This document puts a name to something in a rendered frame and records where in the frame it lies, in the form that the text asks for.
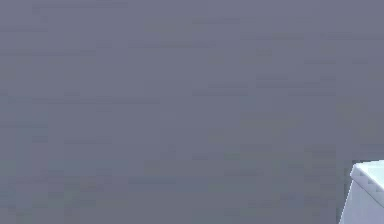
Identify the white bathtub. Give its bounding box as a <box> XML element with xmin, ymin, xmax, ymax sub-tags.
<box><xmin>338</xmin><ymin>159</ymin><xmax>384</xmax><ymax>224</ymax></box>

